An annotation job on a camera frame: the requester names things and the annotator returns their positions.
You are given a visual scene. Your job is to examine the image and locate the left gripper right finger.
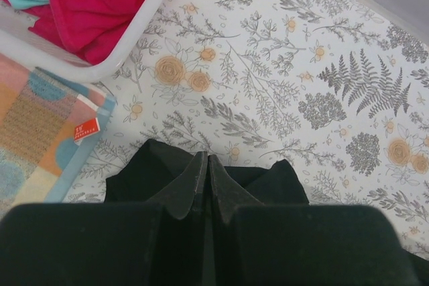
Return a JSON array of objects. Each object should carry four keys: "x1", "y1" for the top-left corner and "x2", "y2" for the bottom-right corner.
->
[{"x1": 208, "y1": 155, "x2": 426, "y2": 285}]

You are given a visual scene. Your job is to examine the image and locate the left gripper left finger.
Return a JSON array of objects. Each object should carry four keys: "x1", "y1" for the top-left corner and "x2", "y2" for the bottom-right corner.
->
[{"x1": 1, "y1": 152, "x2": 208, "y2": 285}]

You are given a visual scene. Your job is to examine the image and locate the black t-shirt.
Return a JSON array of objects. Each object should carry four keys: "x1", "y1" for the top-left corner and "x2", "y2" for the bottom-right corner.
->
[{"x1": 105, "y1": 139, "x2": 309, "y2": 205}]

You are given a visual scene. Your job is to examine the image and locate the colourful checked towel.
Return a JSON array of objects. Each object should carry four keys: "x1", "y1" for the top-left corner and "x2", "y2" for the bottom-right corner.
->
[{"x1": 1, "y1": 56, "x2": 115, "y2": 215}]

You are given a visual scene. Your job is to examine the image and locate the floral patterned table mat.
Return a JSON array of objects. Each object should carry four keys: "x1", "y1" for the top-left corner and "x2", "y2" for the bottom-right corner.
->
[{"x1": 65, "y1": 0, "x2": 428, "y2": 258}]

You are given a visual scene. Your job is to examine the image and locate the magenta t-shirt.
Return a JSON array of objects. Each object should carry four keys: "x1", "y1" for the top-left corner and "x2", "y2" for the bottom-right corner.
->
[{"x1": 21, "y1": 0, "x2": 145, "y2": 64}]

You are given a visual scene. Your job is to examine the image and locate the white plastic basket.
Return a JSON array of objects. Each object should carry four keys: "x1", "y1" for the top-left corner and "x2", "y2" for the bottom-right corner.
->
[{"x1": 1, "y1": 0, "x2": 163, "y2": 83}]

